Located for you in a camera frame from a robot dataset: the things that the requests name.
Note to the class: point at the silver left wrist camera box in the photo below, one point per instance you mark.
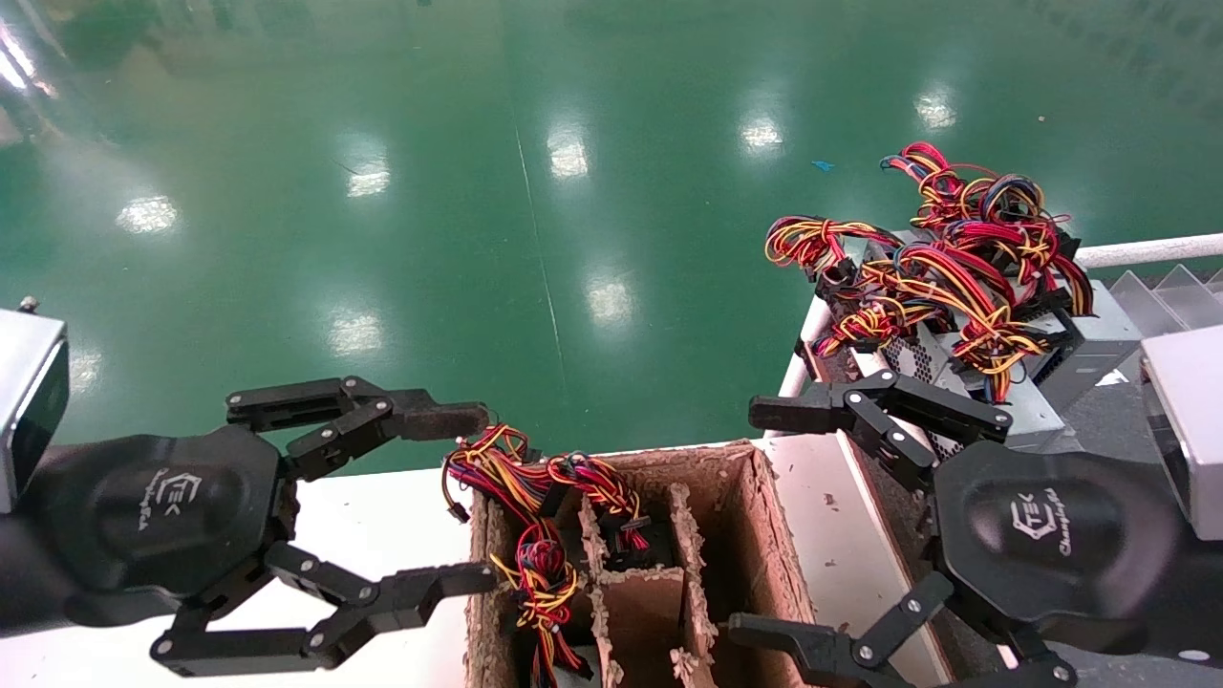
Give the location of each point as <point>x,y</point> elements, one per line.
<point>24,401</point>

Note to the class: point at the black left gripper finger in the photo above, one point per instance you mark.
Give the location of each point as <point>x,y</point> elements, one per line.
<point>382,602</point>
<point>363,416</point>

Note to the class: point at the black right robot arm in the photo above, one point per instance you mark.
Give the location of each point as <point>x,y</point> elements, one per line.
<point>1206,592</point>

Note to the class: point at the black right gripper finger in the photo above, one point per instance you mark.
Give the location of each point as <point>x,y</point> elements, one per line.
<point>822,655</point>
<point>879,411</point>

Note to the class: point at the power supply with black connector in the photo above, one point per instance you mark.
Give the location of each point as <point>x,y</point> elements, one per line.
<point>611,492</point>

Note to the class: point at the black conveyor belt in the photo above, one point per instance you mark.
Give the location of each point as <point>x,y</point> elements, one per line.
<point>1108,425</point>

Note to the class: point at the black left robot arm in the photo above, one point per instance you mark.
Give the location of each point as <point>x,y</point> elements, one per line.
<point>14,583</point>

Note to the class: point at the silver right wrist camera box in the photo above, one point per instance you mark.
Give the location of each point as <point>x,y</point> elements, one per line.
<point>1190,420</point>

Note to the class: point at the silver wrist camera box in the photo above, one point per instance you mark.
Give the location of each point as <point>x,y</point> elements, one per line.
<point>24,401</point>
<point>1190,420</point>

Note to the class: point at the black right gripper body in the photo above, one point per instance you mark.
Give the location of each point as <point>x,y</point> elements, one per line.
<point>1051,545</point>

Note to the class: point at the grey ridged plastic panel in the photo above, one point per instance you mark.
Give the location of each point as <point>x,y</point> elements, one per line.
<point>1185,296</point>

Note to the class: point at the brown cardboard box with dividers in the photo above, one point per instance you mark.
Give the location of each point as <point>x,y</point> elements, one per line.
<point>755,535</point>

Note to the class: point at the silver perforated power supply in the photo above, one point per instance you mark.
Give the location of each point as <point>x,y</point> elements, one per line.
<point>912,355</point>

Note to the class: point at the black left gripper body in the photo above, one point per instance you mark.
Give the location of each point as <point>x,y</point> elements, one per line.
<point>143,516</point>

